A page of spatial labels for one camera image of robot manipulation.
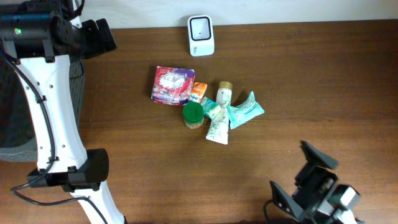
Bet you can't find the small green tissue pack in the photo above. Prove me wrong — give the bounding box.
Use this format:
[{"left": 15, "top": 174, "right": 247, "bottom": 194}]
[{"left": 200, "top": 96, "right": 221, "bottom": 119}]

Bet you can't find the white barcode scanner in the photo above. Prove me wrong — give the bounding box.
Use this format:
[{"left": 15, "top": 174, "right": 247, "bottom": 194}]
[{"left": 187, "top": 15, "right": 215, "bottom": 57}]

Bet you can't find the small orange box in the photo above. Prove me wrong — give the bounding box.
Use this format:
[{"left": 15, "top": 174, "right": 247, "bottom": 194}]
[{"left": 189, "top": 82, "right": 208, "bottom": 103}]

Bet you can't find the grey plastic basket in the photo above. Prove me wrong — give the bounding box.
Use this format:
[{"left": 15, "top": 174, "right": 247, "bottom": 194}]
[{"left": 1, "top": 58, "right": 85, "bottom": 162}]

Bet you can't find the red purple snack pack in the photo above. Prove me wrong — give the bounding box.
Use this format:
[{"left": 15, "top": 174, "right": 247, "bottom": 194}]
[{"left": 151, "top": 66, "right": 195, "bottom": 106}]

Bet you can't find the green lid jar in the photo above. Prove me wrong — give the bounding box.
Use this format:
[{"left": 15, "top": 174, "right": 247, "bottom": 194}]
[{"left": 183, "top": 102, "right": 204, "bottom": 129}]

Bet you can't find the mint green wipes pack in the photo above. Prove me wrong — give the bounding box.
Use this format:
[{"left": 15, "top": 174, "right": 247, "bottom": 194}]
[{"left": 228, "top": 91, "right": 265, "bottom": 129}]

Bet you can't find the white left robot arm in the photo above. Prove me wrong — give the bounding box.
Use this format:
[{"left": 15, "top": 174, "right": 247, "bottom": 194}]
[{"left": 1, "top": 1, "right": 126, "bottom": 223}]

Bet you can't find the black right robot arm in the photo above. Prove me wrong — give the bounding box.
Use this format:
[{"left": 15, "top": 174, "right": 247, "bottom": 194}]
[{"left": 266, "top": 141, "right": 362, "bottom": 224}]

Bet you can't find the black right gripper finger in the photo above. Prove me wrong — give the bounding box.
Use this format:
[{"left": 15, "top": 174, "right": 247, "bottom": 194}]
[
  {"left": 300, "top": 141, "right": 338, "bottom": 169},
  {"left": 270, "top": 180, "right": 306, "bottom": 223}
]

